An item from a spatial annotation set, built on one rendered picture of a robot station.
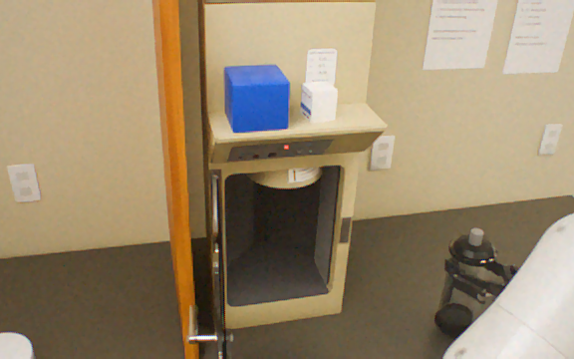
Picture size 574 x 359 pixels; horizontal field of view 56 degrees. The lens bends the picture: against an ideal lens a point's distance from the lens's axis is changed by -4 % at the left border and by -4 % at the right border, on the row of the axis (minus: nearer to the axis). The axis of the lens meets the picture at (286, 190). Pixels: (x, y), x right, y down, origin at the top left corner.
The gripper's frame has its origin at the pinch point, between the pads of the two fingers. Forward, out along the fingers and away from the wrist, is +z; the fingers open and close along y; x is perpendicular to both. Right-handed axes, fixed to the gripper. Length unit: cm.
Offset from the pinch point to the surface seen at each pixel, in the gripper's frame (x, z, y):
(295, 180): -20.8, 10.7, 38.1
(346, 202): -14.7, 10.3, 26.6
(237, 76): -45, -4, 52
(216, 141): -34, -5, 57
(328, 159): -25.8, 7.7, 31.7
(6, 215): -4, 59, 109
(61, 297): 13, 38, 94
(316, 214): -6.6, 26.4, 28.4
